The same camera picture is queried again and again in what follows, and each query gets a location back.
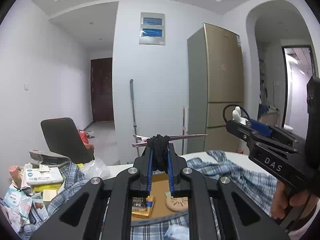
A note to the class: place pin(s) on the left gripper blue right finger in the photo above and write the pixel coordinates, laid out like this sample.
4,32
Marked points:
170,174

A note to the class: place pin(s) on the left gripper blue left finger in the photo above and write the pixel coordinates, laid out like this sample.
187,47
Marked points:
150,171

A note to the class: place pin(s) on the blue tissue pack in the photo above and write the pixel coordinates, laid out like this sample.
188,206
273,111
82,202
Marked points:
177,232

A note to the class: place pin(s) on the person's right hand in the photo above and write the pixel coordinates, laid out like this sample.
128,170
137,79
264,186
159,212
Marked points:
280,202

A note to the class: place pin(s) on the open cardboard box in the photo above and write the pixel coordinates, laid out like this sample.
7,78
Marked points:
160,212

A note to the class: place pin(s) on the yellow black small box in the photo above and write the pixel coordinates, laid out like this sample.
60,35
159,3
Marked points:
142,207

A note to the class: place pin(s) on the blue plaid shirt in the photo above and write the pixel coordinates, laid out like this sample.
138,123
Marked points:
258,185

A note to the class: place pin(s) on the beige bathroom cabinet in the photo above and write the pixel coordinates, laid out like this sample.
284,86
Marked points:
271,117

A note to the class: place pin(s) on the clear plastic bag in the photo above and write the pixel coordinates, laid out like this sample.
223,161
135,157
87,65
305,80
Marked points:
95,168

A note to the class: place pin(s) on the red plastic bag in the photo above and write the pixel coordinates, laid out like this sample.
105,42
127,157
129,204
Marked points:
84,138

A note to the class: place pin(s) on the black office chair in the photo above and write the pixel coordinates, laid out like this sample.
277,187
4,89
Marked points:
62,137

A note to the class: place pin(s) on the white medicine box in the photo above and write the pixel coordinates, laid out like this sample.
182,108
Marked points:
34,176

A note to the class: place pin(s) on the dark brown door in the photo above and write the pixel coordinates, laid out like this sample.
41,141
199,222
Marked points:
101,90

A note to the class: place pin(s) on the gold refrigerator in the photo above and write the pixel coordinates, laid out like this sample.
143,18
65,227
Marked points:
216,85

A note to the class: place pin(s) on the grey electrical panel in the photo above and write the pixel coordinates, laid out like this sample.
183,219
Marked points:
152,28

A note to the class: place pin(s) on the wall light switch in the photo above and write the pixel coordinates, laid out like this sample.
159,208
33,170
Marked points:
26,86

